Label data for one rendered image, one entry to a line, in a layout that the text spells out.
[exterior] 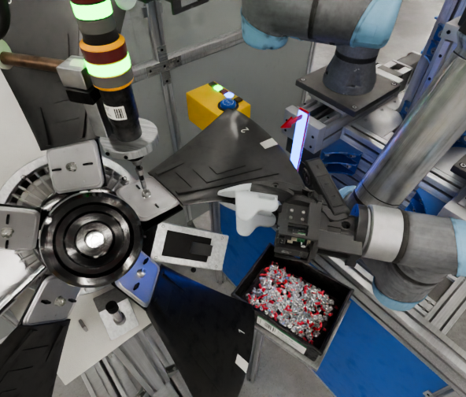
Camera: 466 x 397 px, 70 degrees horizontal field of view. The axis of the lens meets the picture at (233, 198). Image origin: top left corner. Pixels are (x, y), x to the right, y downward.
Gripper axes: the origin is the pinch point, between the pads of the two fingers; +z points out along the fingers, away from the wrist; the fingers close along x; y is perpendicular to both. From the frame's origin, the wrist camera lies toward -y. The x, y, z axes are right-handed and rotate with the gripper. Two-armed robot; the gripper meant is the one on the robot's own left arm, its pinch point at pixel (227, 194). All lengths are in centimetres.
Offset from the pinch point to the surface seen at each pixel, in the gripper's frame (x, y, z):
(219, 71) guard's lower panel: 40, -89, 27
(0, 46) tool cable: -21.9, 1.1, 24.7
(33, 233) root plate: -4.1, 14.4, 22.4
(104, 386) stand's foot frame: 108, 26, 48
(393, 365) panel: 54, 6, -43
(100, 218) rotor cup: -7.0, 11.8, 13.0
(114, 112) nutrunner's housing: -17.4, 4.0, 11.2
